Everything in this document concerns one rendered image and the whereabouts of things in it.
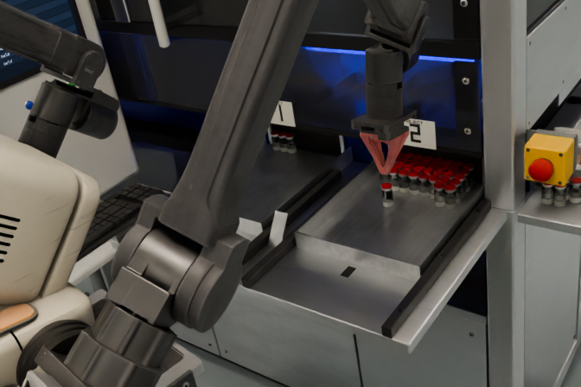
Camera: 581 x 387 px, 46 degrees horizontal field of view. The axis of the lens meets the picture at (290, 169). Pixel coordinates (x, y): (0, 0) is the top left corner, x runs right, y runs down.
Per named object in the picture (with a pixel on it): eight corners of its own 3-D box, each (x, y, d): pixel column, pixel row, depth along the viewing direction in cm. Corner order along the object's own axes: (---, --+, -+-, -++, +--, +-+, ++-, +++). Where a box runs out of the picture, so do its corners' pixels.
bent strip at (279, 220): (280, 235, 134) (275, 210, 131) (292, 238, 132) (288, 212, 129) (235, 275, 124) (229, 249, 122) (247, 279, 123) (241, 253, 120)
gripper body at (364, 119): (417, 120, 110) (418, 75, 107) (386, 137, 102) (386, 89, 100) (381, 116, 113) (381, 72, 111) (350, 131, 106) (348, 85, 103)
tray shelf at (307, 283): (252, 147, 175) (250, 141, 175) (520, 199, 135) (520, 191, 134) (111, 247, 143) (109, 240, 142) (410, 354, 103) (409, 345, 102)
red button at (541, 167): (533, 172, 122) (533, 152, 120) (556, 175, 119) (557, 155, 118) (526, 181, 119) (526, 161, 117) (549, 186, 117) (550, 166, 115)
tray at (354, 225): (383, 165, 152) (382, 152, 151) (496, 187, 137) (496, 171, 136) (296, 247, 129) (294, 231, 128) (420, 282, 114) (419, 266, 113)
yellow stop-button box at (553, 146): (536, 162, 128) (537, 128, 124) (576, 168, 124) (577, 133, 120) (522, 180, 123) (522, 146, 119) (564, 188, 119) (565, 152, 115)
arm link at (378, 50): (360, 45, 102) (396, 46, 100) (374, 37, 108) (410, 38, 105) (360, 90, 104) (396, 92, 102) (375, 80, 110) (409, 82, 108)
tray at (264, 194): (265, 143, 172) (263, 131, 170) (353, 160, 157) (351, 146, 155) (172, 211, 149) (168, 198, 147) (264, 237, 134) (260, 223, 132)
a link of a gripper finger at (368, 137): (417, 168, 112) (417, 113, 109) (396, 182, 107) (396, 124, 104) (380, 161, 116) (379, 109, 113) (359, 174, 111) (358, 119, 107)
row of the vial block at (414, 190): (384, 183, 145) (381, 164, 143) (462, 199, 135) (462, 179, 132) (379, 187, 143) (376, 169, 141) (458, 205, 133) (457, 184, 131)
